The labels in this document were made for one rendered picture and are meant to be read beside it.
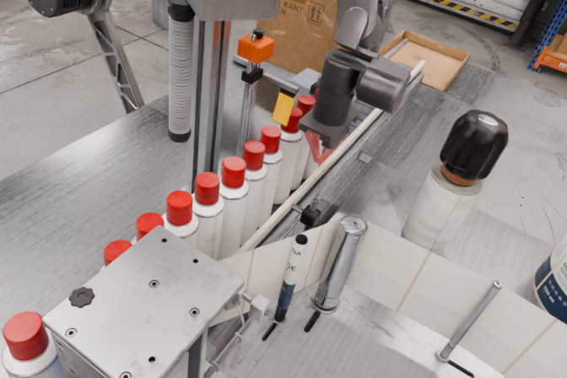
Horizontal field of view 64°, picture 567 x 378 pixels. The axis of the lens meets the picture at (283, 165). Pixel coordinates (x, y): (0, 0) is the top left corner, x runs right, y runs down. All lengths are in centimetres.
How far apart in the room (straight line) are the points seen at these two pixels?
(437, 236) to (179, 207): 45
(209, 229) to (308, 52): 81
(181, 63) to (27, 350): 37
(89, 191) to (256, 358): 49
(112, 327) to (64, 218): 54
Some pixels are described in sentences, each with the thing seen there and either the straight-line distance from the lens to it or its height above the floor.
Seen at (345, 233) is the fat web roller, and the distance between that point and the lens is 63.
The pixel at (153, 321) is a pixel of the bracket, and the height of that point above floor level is 114.
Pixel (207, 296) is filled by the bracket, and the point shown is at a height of 114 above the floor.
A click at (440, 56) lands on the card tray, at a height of 83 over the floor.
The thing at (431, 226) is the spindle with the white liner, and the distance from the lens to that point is 81.
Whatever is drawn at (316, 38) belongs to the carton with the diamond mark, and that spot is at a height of 98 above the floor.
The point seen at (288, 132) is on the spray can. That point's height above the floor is 105.
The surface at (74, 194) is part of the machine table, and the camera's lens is 99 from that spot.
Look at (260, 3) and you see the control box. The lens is 56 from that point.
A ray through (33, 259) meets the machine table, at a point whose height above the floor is 83.
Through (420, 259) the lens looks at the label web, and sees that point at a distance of 67.
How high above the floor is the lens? 150
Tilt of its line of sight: 39 degrees down
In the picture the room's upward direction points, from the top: 12 degrees clockwise
